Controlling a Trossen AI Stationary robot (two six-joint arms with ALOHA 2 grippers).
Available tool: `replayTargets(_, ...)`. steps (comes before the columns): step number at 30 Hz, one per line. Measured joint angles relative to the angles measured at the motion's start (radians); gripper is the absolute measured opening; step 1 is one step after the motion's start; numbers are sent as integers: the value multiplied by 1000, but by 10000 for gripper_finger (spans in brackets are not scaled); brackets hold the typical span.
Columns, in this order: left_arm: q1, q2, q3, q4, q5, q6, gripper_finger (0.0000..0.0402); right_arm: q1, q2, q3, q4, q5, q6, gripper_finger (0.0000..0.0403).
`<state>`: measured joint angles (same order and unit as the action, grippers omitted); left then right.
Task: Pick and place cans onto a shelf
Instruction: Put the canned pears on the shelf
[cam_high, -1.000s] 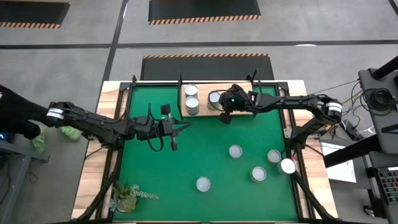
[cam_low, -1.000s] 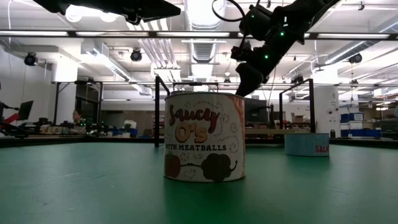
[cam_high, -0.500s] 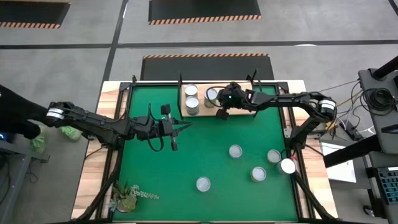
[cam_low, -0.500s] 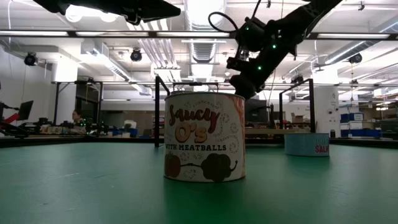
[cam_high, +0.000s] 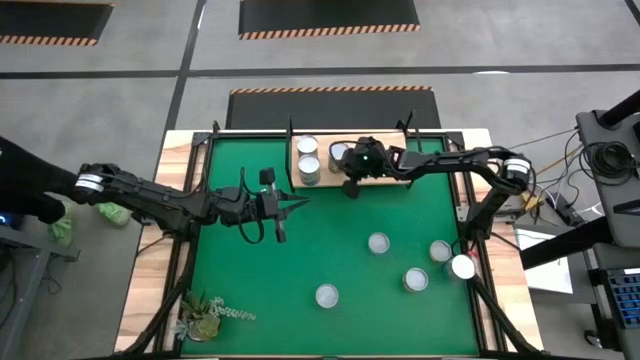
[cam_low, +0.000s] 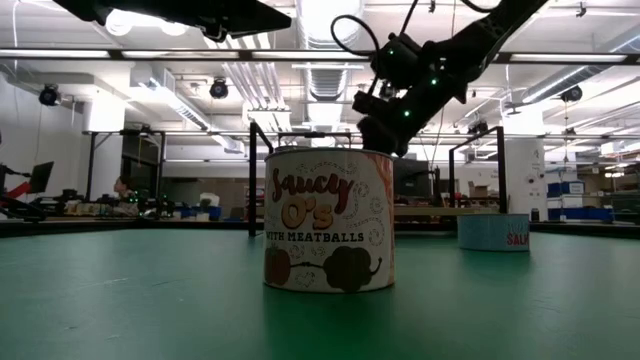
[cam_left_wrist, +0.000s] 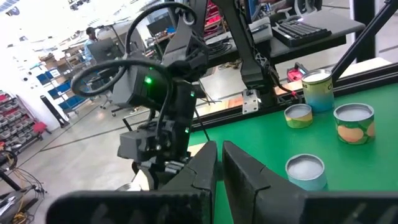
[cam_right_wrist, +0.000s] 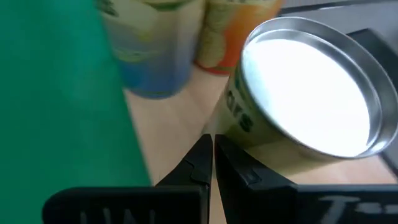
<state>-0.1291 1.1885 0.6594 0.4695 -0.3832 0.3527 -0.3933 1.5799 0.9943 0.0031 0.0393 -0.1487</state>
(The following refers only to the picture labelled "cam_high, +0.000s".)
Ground black laptop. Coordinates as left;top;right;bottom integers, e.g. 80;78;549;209
0;212;26;231

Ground black power adapter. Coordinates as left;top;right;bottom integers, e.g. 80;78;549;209
547;192;584;226

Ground potted succulent plant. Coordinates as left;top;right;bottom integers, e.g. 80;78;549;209
174;289;257;344

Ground Saucy O's meatballs can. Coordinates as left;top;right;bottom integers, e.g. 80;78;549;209
314;283;341;310

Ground white paper sheet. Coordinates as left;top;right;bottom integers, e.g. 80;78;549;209
514;227;575;295

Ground person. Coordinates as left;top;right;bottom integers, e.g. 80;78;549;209
0;134;132;249

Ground cherries can teal label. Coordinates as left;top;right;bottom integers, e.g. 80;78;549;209
446;253;477;282

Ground wooden shelf black legs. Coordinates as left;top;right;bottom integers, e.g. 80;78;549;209
284;110;427;194

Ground black pole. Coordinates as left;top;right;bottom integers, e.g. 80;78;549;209
597;88;640;129

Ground tall can orange label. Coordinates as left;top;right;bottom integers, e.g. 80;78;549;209
297;153;322;187

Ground black aluminium rig frame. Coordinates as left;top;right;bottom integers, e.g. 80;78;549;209
114;119;546;360

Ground grey rolling cart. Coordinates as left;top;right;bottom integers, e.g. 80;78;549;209
582;244;640;360

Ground blue key keyboard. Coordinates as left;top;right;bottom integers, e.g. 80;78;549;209
607;269;640;329

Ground grey equipment stand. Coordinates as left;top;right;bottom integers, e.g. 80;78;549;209
574;109;640;251

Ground green label tin can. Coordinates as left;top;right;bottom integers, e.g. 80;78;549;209
402;267;430;294

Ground black diagonal beam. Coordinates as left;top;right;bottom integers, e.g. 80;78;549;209
519;215;616;271

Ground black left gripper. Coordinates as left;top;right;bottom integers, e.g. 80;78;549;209
246;167;312;245

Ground yellow green label can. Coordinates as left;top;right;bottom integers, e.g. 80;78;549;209
327;141;350;175

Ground green table mat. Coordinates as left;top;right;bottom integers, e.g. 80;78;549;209
180;135;482;357

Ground yellow cable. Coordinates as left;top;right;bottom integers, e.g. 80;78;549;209
519;152;579;211

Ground short blue salmon can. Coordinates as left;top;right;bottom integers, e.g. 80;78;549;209
367;231;391;256

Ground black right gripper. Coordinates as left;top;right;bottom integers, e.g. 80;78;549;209
341;136;402;201

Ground short yellow green can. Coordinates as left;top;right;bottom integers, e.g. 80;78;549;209
428;239;454;265

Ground black mat orange striped edge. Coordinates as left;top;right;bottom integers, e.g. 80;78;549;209
238;0;422;41
225;85;443;131
0;0;115;48

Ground coiled black cable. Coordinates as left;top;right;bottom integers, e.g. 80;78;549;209
579;141;639;187

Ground silver lid tin can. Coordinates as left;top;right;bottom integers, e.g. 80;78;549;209
296;134;320;157

